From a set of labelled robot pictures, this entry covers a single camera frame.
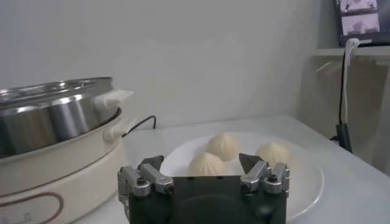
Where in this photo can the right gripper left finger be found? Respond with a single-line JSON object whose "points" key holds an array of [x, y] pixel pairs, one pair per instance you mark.
{"points": [[158, 181]]}

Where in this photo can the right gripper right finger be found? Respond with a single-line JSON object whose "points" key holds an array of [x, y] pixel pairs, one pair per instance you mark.
{"points": [[259, 173]]}

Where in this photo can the white steamed baozi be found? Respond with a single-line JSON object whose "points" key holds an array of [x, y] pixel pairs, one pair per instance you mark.
{"points": [[207, 165], [224, 146], [274, 153]]}

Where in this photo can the stainless steel steamer basket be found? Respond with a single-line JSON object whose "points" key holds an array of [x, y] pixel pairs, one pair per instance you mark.
{"points": [[45, 118]]}

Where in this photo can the white round plate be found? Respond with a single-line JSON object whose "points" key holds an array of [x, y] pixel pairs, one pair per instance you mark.
{"points": [[304, 182]]}

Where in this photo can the cream electric cooker base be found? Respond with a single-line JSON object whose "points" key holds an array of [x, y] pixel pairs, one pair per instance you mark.
{"points": [[61, 170]]}

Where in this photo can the grey open laptop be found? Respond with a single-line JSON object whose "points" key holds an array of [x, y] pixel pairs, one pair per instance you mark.
{"points": [[359, 21]]}

